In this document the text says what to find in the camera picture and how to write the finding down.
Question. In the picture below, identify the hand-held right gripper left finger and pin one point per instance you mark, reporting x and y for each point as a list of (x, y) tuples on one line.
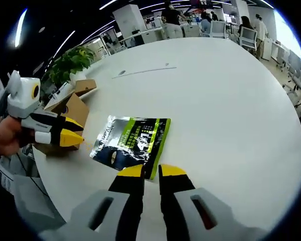
[(128, 190)]

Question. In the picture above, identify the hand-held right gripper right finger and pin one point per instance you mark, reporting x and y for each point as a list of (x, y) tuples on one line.
[(175, 185)]

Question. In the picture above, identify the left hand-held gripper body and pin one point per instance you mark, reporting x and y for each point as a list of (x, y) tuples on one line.
[(22, 98)]

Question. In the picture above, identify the brown cardboard shoe box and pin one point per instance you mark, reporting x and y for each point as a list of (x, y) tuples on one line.
[(74, 108)]

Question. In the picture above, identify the green silver soft pouch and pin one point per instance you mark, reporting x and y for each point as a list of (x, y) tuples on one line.
[(138, 140)]

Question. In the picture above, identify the person's left hand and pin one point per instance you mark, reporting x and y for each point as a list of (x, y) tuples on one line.
[(7, 135)]

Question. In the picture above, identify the green potted plant white pot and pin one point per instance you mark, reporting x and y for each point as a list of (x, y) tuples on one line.
[(70, 62)]

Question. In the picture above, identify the white office chair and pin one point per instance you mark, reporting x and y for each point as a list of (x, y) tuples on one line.
[(218, 28), (248, 37)]

